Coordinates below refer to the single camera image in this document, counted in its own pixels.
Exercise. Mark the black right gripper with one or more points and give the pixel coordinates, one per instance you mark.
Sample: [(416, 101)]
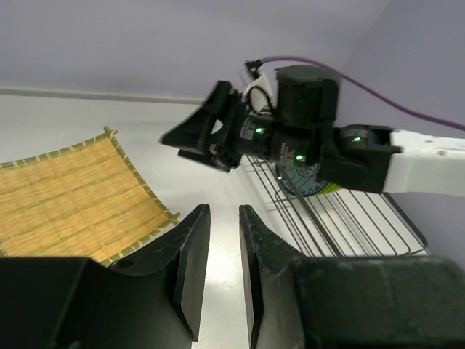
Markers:
[(209, 133)]

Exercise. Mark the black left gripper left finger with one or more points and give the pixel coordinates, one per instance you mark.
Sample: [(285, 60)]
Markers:
[(151, 298)]

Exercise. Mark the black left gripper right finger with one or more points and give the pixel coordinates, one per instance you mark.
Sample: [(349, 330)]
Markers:
[(296, 301)]

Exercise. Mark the blue patterned ceramic plate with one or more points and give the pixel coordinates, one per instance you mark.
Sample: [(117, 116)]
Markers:
[(304, 179)]

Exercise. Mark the square bamboo tray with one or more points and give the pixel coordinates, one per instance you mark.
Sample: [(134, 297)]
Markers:
[(86, 200)]

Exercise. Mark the fan-shaped bamboo tray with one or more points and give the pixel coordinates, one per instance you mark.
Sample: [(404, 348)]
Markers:
[(2, 252)]

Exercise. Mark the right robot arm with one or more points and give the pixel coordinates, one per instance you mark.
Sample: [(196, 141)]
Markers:
[(295, 127)]

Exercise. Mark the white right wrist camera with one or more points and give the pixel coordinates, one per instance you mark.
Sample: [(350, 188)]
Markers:
[(258, 94)]

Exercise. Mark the grey wire dish rack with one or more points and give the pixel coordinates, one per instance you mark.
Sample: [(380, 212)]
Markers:
[(339, 224)]

